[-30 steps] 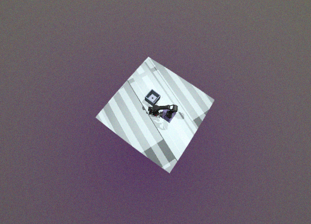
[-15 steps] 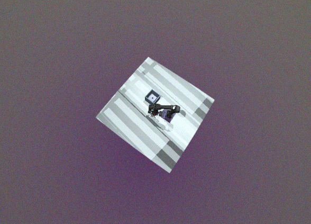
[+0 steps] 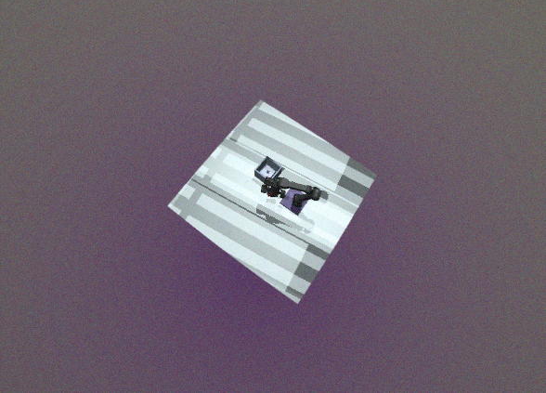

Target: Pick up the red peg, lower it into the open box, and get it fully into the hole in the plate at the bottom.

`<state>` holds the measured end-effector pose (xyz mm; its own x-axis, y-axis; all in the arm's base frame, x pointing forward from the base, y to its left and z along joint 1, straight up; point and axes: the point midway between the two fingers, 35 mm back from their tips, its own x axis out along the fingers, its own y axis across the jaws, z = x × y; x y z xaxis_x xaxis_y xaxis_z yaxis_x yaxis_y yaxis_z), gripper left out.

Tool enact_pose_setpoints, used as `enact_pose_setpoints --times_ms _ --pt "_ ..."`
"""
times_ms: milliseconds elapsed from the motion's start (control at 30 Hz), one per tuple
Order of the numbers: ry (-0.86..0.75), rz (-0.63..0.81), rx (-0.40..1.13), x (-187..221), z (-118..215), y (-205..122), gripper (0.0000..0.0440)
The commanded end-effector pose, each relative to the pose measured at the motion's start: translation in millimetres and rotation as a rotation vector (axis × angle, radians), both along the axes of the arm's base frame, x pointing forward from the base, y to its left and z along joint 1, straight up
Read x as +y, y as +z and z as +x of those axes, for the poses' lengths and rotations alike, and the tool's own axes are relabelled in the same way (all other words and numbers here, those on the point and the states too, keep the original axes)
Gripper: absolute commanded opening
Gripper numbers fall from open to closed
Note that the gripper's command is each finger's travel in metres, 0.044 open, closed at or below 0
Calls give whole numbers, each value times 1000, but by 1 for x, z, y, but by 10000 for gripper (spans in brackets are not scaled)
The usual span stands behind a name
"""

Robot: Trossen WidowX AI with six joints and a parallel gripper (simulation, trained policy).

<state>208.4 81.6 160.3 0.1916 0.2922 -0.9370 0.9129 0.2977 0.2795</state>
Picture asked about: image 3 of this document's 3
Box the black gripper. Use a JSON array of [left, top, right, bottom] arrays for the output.
[[261, 184, 286, 199]]

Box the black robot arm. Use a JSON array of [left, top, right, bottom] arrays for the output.
[[264, 177, 321, 208]]

